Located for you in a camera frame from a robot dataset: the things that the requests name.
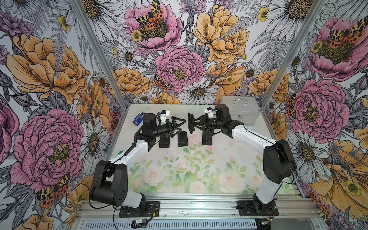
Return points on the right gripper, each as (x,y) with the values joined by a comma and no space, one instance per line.
(204,119)

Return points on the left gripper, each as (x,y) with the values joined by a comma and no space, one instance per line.
(170,128)

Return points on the phone stand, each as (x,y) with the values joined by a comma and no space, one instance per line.
(182,139)
(207,137)
(191,123)
(164,141)

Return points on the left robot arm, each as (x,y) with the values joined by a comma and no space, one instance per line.
(110,181)

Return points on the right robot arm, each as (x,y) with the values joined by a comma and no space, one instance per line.
(279,163)

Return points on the blue white packet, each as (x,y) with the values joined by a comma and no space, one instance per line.
(138,118)

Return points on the silver metal case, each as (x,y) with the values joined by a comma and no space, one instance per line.
(242,108)

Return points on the small circuit board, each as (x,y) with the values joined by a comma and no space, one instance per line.
(139,223)

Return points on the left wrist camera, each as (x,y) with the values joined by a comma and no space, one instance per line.
(164,116)

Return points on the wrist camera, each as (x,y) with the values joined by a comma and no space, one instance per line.
(211,112)
(164,116)

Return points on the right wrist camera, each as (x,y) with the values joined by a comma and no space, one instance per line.
(211,112)

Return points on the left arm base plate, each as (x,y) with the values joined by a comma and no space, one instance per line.
(151,209)

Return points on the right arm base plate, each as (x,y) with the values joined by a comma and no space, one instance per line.
(256,208)

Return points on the right aluminium post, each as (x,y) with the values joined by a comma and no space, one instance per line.
(309,22)

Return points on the aluminium post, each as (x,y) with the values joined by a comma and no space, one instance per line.
(309,22)
(93,40)

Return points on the aluminium front rail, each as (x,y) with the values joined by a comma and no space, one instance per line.
(204,206)

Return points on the left aluminium post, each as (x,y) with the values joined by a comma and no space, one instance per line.
(93,40)

